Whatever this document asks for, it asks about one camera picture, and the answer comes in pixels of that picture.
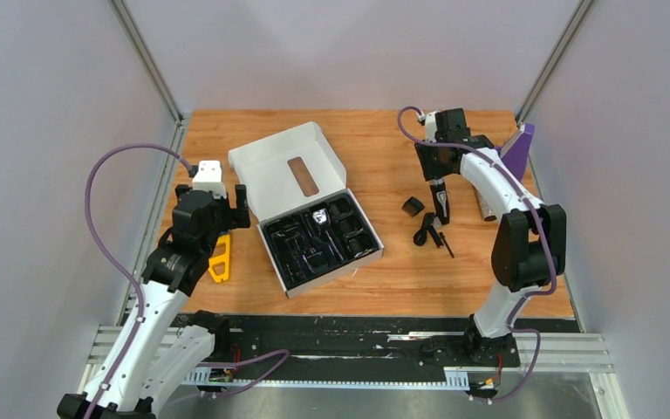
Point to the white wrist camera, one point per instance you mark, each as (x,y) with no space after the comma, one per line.
(428,121)
(209,179)

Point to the white box with black tray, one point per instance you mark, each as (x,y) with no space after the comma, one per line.
(288,175)

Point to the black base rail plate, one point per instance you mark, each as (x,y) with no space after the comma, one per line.
(361,349)

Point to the black silver hair clipper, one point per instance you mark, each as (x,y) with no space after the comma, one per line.
(441,203)

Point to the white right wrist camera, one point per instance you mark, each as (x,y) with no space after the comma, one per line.
(428,121)

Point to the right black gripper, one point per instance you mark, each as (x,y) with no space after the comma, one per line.
(430,171)

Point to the black cleaning brush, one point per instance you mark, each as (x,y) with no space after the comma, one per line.
(446,244)

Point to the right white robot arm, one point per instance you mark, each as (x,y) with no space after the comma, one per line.
(529,250)

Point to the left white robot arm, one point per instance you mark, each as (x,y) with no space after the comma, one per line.
(133,381)

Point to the black clipper guard comb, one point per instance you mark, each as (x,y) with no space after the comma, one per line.
(412,206)

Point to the yellow plastic triangle toy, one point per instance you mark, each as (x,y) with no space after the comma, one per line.
(220,260)

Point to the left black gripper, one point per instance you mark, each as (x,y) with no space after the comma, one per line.
(234,217)

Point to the purple wedge stand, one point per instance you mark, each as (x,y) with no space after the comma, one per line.
(515,152)

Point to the silver trimmer head in tray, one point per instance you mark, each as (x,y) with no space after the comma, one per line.
(321,217)

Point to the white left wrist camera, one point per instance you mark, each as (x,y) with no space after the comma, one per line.
(209,179)

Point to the glittery silver cylinder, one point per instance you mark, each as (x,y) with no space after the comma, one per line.
(486,212)

